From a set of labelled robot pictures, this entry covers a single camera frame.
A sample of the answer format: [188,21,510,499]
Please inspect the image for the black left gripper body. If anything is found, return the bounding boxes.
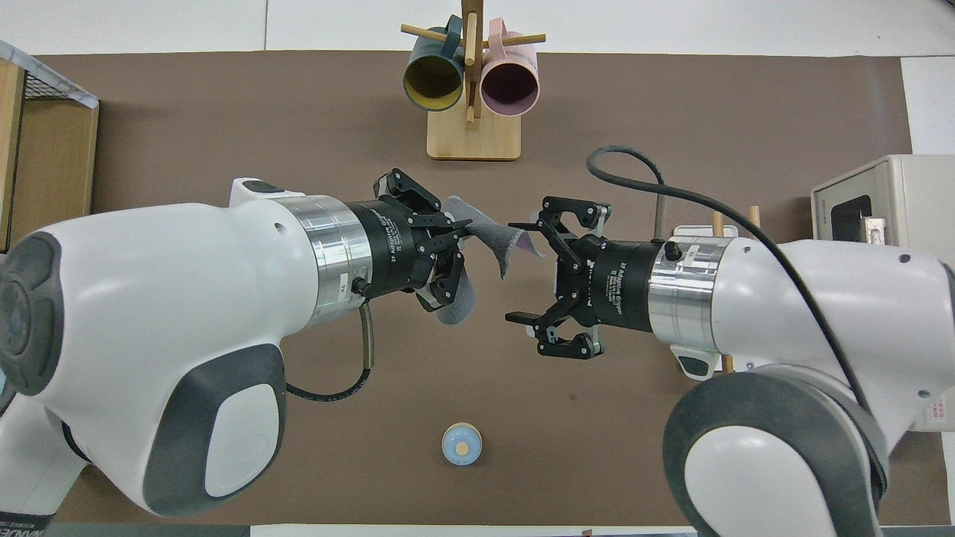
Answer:
[343,198,430,299]

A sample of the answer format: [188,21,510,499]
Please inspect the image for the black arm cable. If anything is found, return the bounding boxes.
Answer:
[586,145,889,448]
[286,302,374,401]

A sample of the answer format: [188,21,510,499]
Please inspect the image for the black wire basket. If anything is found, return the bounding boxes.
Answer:
[15,69,69,102]

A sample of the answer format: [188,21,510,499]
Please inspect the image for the dark teal mug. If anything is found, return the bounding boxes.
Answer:
[403,15,466,113]

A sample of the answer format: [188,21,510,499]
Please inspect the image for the wooden shelf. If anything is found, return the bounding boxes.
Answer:
[0,60,100,254]

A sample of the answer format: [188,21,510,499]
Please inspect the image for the pink mug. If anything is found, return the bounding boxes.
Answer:
[480,19,540,118]

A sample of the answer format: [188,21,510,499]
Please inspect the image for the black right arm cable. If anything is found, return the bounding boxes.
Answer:
[586,145,889,448]

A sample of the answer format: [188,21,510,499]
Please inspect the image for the purple and grey towel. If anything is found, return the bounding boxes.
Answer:
[435,195,545,327]

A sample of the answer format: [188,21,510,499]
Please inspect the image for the brown table mat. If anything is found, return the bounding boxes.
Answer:
[0,51,952,527]

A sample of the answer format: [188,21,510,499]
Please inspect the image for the white towel rack wooden rods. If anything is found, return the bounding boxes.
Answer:
[671,206,762,375]

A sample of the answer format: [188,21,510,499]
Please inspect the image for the cream toaster oven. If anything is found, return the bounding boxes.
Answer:
[810,154,955,433]

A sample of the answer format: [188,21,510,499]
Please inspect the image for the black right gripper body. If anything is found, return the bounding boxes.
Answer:
[574,239,657,333]

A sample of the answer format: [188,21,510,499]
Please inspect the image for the wooden mug tree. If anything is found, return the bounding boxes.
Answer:
[401,0,547,161]

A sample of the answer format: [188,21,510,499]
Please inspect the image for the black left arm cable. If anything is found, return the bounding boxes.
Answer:
[286,302,374,401]

